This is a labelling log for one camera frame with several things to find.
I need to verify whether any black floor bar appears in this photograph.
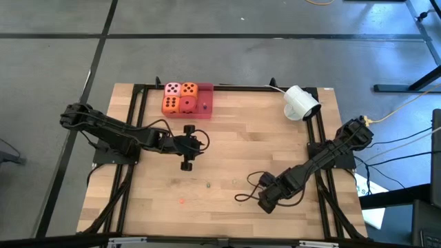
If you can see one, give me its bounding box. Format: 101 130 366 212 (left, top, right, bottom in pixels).
360 184 433 210

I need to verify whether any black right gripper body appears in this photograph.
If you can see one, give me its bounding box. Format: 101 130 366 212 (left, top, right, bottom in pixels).
257 171 297 207

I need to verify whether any grey metal desk frame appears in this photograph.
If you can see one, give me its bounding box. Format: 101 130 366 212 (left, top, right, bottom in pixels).
405 0 441 66

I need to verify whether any black floor cable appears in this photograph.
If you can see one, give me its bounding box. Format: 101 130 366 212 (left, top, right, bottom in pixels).
367 126 441 149
354 150 441 167

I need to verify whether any tall black box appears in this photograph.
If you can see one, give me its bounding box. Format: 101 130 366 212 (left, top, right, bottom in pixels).
430 108 441 207

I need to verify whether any black aluminium table frame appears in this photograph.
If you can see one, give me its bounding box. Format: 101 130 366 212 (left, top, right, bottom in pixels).
81 76 368 242

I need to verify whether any white cylindrical camera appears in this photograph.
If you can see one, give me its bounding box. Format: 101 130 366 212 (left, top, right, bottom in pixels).
283 85 322 122

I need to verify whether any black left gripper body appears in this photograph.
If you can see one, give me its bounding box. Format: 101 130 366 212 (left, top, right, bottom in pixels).
172 125 196 172

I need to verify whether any yellow floor cable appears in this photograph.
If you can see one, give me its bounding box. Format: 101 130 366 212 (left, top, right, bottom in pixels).
370 84 441 124

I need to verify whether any black horizontal crossbar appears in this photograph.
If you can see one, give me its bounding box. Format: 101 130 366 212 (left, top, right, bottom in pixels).
0 233 441 248

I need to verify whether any pink translucent plastic bin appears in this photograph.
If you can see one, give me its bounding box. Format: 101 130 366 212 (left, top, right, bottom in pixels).
161 81 214 120

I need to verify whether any black desk foot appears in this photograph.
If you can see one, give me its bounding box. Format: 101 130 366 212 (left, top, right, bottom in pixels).
373 65 441 93

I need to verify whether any pink foam die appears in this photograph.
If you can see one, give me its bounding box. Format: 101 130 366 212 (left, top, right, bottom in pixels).
164 81 183 98

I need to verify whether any grey chair leg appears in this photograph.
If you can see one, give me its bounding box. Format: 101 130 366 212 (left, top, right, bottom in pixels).
0 137 27 166

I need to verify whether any silver metal bracket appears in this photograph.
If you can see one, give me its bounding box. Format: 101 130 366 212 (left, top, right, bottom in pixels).
298 240 340 248
107 236 148 248

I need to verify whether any red foam die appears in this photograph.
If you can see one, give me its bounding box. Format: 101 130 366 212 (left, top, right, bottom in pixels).
178 95 198 114

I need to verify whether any white paper sign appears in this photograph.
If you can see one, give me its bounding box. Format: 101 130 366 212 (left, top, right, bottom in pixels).
354 172 389 230

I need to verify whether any orange foam die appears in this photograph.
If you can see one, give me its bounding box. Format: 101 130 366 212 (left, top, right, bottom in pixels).
161 95 181 115
181 81 200 99

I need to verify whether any black equipment case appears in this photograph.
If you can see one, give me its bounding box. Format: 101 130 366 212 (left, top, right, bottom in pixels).
411 199 441 248

